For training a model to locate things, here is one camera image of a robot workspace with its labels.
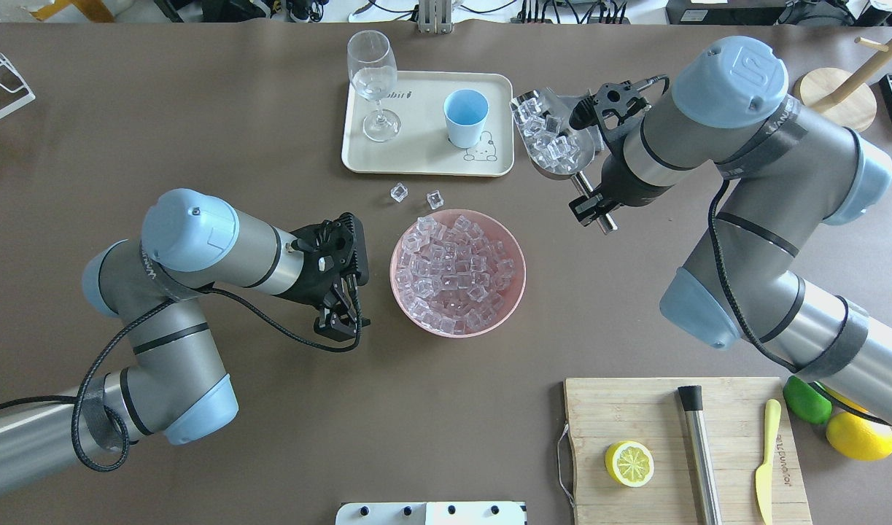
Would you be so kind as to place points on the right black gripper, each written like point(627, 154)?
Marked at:
point(623, 184)

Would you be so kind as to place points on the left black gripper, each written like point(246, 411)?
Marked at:
point(308, 289)

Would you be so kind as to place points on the steel ice scoop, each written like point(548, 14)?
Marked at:
point(555, 149)

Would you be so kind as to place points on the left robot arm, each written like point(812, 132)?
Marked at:
point(162, 373)

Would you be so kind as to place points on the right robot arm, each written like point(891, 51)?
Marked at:
point(785, 170)

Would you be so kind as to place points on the pile of clear ice cubes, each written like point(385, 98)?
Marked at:
point(456, 273)

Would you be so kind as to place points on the loose ice cube one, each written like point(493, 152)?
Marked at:
point(399, 192)

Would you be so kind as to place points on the loose ice cube two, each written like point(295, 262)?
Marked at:
point(435, 200)

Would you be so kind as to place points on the blue plastic cup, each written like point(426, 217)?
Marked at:
point(465, 112)

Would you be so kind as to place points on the cream serving tray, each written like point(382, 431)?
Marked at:
point(422, 146)

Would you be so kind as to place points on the bamboo cutting board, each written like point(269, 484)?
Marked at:
point(603, 411)

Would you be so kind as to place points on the steel muddler with black tip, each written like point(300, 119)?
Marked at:
point(692, 403)

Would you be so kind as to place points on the half lemon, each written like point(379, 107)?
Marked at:
point(629, 463)

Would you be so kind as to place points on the clear wine glass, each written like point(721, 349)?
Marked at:
point(373, 75)

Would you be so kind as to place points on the wooden glass holder stand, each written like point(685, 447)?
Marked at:
point(841, 96)

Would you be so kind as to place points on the green lime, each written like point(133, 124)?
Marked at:
point(805, 403)

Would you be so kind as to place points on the yellow plastic knife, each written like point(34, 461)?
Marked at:
point(763, 475)

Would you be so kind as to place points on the yellow lemon upper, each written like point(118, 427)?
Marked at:
point(858, 438)

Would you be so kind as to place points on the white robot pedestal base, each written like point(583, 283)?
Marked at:
point(436, 512)

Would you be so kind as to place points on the aluminium frame post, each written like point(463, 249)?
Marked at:
point(434, 16)

